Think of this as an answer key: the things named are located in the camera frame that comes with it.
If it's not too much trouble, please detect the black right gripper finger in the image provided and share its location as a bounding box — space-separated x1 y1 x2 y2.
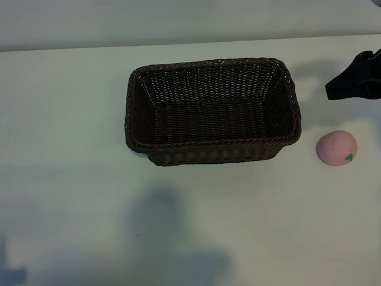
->
324 49 381 94
326 77 381 101

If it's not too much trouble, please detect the pink toy peach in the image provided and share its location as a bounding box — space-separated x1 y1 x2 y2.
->
315 130 358 166

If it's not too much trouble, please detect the dark brown wicker basket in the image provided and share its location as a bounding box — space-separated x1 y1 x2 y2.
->
123 57 303 167

